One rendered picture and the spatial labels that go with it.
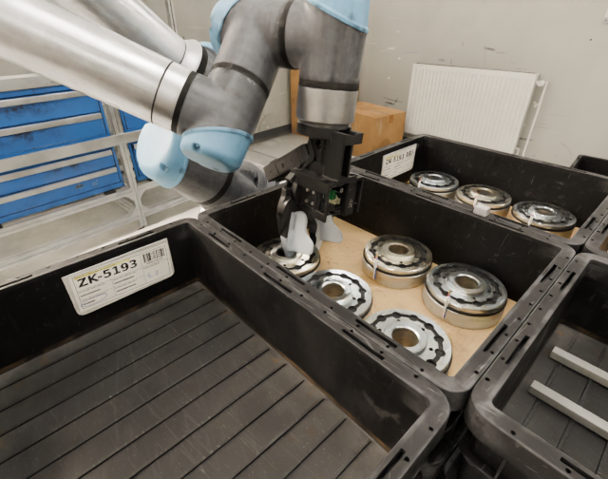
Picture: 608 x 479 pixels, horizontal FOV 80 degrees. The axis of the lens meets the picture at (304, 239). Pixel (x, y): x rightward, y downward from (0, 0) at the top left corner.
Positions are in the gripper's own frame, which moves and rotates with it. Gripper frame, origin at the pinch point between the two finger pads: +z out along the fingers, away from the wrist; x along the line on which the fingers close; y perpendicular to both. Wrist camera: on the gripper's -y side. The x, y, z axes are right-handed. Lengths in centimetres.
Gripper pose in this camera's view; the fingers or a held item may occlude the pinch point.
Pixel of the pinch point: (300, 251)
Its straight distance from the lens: 57.8
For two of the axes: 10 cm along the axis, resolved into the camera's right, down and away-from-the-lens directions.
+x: 7.2, -2.6, 6.4
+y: 6.9, 3.8, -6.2
